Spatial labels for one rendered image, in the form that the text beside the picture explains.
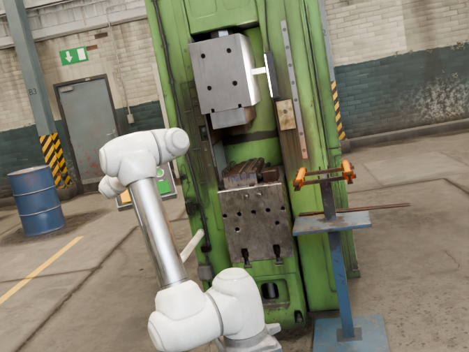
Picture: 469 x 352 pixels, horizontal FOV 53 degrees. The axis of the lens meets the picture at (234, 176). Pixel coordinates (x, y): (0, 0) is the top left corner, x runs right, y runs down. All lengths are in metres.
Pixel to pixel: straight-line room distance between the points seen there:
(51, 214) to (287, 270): 4.76
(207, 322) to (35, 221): 5.63
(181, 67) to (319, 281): 1.57
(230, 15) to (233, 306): 1.77
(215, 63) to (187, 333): 1.61
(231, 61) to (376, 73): 6.24
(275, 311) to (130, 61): 6.77
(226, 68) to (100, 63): 6.63
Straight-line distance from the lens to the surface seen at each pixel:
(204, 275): 3.11
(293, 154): 2.84
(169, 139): 1.67
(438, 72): 9.03
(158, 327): 1.59
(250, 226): 2.77
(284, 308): 2.96
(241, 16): 2.85
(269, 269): 2.86
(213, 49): 2.72
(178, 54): 2.92
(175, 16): 2.94
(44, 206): 7.04
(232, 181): 2.78
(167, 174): 2.76
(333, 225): 2.49
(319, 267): 3.05
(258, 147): 3.21
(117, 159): 1.64
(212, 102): 2.73
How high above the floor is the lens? 1.49
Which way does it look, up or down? 11 degrees down
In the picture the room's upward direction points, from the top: 11 degrees counter-clockwise
